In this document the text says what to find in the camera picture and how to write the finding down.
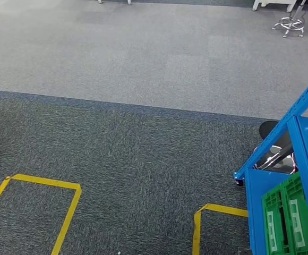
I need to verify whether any yellow floor tape outline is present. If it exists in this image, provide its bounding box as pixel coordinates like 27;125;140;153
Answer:
0;173;82;255

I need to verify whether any black stanchion pole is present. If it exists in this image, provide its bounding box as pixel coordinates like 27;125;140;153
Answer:
259;120;293;149

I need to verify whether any chrome base swivel stool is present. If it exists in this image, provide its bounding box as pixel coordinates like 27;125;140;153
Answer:
272;0;307;39

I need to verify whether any chrome stanchion post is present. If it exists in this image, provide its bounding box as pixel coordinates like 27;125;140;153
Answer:
254;144;298;175

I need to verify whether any white desk frame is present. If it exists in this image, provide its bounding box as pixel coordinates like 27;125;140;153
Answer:
251;0;298;13

